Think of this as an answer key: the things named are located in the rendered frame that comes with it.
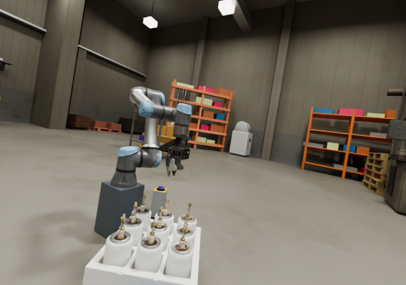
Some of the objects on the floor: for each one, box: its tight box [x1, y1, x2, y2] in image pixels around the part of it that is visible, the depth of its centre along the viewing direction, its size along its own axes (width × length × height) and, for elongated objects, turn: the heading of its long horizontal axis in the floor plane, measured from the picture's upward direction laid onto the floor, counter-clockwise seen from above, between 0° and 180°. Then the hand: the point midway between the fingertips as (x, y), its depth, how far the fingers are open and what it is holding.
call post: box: [150, 190, 167, 219], centre depth 112 cm, size 7×7×31 cm
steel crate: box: [118, 117, 145, 135], centre depth 948 cm, size 87×105×73 cm
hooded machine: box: [229, 121, 253, 157], centre depth 715 cm, size 66×59×130 cm
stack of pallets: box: [361, 152, 390, 197], centre depth 395 cm, size 117×83×83 cm
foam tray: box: [82, 216, 201, 285], centre depth 83 cm, size 39×39×18 cm
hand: (170, 172), depth 94 cm, fingers open, 3 cm apart
